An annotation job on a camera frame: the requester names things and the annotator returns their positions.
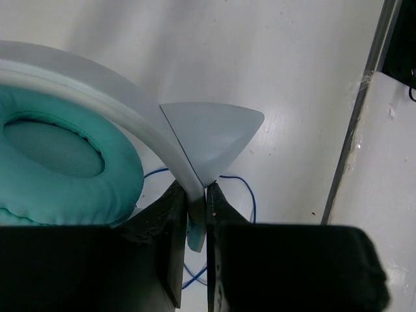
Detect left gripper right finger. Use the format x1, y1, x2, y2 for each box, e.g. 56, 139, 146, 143
207, 184, 390, 311

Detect aluminium frame rail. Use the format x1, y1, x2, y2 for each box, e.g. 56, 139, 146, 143
320, 1, 402, 226

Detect teal white cat-ear headphones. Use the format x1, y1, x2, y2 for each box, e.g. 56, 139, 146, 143
1, 40, 265, 252

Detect blue headphone cable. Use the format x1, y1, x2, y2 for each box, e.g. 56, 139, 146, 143
142, 167, 258, 290

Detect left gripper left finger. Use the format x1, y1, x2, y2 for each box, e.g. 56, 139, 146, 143
1, 182, 187, 311

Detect white taped front panel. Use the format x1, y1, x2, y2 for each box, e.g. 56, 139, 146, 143
322, 71, 415, 311

